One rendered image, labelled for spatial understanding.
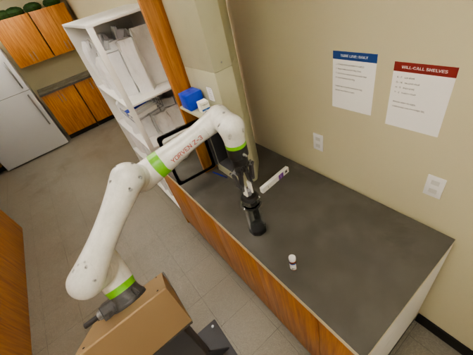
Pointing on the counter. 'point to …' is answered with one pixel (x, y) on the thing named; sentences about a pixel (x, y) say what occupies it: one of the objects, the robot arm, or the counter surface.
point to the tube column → (202, 33)
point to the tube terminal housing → (226, 94)
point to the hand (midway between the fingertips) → (247, 189)
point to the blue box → (191, 94)
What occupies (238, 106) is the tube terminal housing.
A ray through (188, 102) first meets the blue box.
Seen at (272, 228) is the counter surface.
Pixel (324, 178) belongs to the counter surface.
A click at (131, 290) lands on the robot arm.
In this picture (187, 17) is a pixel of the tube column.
